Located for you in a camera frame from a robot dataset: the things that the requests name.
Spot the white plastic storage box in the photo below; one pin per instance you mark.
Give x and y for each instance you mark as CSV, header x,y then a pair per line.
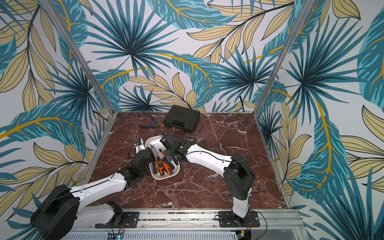
x,y
156,147

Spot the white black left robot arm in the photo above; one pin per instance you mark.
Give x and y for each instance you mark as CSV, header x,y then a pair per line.
x,y
67,209

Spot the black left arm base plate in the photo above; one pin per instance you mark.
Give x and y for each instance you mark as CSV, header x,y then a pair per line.
x,y
127,220

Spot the black plastic tool case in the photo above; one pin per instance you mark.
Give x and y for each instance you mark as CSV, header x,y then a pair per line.
x,y
182,118

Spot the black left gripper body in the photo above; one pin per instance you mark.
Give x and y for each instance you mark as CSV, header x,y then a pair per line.
x,y
152,159

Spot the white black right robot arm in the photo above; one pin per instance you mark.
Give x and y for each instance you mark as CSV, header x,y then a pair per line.
x,y
237,173

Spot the aluminium frame post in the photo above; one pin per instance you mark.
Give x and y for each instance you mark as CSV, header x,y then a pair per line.
x,y
58,21
299,21

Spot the blue black cutting pliers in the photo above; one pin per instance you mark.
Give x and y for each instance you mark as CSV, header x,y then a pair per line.
x,y
154,124

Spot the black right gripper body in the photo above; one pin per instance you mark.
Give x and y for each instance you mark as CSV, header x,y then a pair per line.
x,y
169,144

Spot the aluminium front rail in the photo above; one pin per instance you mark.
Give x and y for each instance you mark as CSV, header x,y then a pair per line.
x,y
201,224

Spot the aluminium frame post right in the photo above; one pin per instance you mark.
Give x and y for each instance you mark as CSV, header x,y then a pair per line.
x,y
299,21

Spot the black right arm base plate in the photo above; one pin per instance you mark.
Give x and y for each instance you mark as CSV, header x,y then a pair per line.
x,y
238,219

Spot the aluminium frame post left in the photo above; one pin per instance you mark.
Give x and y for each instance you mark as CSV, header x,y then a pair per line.
x,y
58,21

